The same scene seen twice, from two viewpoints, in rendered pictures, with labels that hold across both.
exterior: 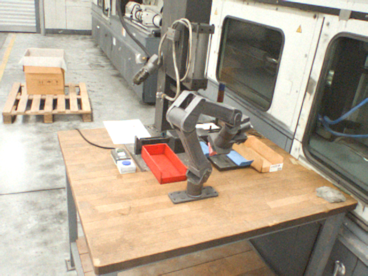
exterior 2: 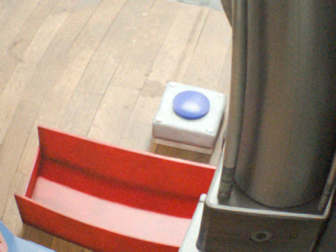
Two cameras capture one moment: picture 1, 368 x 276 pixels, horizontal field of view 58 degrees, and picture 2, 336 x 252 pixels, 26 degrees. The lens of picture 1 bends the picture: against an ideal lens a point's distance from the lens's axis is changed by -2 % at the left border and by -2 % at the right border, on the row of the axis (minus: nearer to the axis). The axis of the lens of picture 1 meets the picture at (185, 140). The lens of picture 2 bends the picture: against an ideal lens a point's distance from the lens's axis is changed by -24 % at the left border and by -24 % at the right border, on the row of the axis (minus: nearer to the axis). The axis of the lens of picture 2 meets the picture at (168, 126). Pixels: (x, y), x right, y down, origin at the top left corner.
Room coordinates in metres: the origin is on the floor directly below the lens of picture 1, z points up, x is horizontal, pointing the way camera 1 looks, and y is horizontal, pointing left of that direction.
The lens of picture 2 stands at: (1.72, -0.30, 1.63)
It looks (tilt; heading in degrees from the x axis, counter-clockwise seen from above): 46 degrees down; 131
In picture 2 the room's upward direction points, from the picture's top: 2 degrees clockwise
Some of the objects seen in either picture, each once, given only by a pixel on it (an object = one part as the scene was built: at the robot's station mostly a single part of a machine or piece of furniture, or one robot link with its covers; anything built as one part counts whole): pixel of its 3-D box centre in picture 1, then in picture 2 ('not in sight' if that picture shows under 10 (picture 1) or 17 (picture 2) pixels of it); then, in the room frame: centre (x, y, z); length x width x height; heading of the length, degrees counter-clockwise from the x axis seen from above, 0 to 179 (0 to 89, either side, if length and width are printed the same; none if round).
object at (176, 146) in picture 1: (188, 141); not in sight; (1.57, -0.02, 0.94); 0.20 x 0.10 x 0.07; 118
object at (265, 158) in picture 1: (257, 153); not in sight; (1.53, -0.36, 0.93); 0.25 x 0.13 x 0.08; 28
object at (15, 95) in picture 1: (49, 100); not in sight; (4.22, 1.86, 0.07); 1.20 x 1.00 x 0.14; 21
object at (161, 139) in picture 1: (154, 142); not in sight; (1.49, 0.14, 0.95); 0.15 x 0.03 x 0.10; 118
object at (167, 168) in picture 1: (163, 162); (123, 208); (1.33, 0.09, 0.93); 0.25 x 0.12 x 0.06; 28
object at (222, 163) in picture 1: (226, 159); not in sight; (1.47, -0.21, 0.91); 0.17 x 0.16 x 0.02; 118
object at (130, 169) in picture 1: (126, 169); (190, 125); (1.29, 0.24, 0.90); 0.07 x 0.07 x 0.06; 28
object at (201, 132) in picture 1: (188, 133); not in sight; (1.57, -0.02, 0.98); 0.20 x 0.10 x 0.01; 118
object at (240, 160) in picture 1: (238, 156); not in sight; (1.47, -0.26, 0.93); 0.15 x 0.07 x 0.03; 29
